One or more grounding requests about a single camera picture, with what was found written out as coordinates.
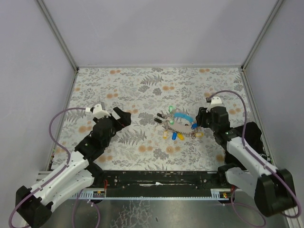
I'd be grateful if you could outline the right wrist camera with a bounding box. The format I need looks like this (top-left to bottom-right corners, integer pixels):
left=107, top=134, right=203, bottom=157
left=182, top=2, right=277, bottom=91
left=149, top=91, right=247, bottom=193
left=206, top=96, right=222, bottom=113

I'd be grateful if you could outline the floral table mat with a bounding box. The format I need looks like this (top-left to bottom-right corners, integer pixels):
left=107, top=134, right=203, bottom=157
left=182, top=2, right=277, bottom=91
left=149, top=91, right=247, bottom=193
left=50, top=67, right=254, bottom=171

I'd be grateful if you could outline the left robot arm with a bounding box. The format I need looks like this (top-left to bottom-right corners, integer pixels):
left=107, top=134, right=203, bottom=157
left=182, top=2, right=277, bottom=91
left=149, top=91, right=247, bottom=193
left=15, top=104, right=131, bottom=228

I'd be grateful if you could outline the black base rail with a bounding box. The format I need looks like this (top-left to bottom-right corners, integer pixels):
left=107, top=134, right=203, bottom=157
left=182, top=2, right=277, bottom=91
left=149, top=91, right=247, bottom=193
left=91, top=171, right=232, bottom=189

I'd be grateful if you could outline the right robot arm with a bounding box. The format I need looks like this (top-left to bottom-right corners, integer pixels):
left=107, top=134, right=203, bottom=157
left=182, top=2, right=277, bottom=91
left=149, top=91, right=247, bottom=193
left=196, top=106, right=297, bottom=217

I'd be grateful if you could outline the white cable duct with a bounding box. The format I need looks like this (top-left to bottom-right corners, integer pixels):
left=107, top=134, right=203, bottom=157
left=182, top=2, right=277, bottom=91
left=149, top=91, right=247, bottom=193
left=79, top=187, right=230, bottom=200

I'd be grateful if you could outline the metal key organizer disc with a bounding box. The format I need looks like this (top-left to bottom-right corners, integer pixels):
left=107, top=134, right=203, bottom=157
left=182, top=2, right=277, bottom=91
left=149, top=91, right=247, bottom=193
left=162, top=112, right=199, bottom=137

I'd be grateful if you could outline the blue key tag on disc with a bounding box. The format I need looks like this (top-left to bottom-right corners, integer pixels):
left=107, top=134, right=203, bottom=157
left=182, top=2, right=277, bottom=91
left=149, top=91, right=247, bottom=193
left=171, top=132, right=178, bottom=140

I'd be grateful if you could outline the yellow key tag on disc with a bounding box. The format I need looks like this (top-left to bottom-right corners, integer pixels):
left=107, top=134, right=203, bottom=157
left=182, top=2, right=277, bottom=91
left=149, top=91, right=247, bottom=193
left=163, top=131, right=168, bottom=139

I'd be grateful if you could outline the loose yellow key tag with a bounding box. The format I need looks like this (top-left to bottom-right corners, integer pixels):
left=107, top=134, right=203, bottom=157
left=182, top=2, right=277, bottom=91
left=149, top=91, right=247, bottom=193
left=195, top=132, right=204, bottom=137

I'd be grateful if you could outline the blue key tag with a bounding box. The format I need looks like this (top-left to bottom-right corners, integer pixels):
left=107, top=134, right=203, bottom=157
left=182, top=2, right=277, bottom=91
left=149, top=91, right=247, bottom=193
left=191, top=123, right=198, bottom=129
left=171, top=132, right=178, bottom=140

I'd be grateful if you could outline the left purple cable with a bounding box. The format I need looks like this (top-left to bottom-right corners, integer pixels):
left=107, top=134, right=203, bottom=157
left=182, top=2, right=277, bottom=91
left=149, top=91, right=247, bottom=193
left=9, top=107, right=100, bottom=228

